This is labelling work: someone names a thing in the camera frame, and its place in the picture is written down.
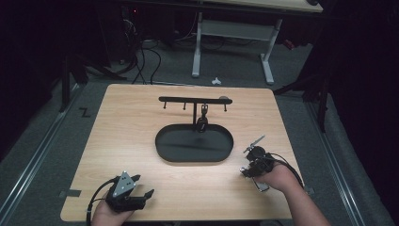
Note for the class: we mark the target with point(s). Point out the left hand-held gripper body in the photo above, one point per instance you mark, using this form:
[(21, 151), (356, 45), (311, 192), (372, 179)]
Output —
[(124, 188)]

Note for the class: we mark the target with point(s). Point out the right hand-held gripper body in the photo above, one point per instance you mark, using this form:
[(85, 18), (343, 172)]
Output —
[(263, 164)]

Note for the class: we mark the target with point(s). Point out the black key rack with tray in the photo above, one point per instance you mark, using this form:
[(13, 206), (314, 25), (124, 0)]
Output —
[(194, 146)]

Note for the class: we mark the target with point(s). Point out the black car key fob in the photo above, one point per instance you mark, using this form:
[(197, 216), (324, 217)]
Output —
[(202, 121)]

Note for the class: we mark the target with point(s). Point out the person's right hand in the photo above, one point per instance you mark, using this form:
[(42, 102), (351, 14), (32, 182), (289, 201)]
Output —
[(282, 177)]

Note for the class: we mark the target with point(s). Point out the person's left hand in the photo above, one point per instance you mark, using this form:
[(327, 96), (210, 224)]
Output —
[(106, 218)]

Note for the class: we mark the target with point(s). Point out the small white floor object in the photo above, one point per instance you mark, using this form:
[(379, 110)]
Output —
[(216, 82)]

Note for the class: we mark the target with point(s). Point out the black metal stand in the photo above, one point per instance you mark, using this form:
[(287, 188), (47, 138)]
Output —
[(322, 106), (65, 84)]

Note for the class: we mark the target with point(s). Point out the small red object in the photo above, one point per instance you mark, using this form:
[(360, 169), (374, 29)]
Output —
[(289, 44)]

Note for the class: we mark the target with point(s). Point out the white-legged desk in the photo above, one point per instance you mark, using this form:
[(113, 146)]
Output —
[(235, 29)]

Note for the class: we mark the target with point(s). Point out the metal floor rail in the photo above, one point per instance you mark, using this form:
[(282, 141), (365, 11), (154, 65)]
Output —
[(337, 163), (34, 163)]

